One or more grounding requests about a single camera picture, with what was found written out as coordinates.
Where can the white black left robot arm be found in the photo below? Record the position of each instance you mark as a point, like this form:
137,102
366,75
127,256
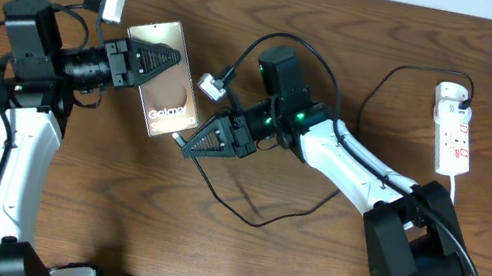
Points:
38,82

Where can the white power strip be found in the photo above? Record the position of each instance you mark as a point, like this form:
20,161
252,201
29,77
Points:
451,138

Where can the white charger adapter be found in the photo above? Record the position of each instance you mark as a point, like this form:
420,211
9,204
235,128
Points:
450,91

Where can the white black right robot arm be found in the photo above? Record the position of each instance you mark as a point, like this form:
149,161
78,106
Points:
410,229

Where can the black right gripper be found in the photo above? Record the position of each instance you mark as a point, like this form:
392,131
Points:
233,138

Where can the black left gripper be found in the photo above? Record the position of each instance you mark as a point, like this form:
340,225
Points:
118,62

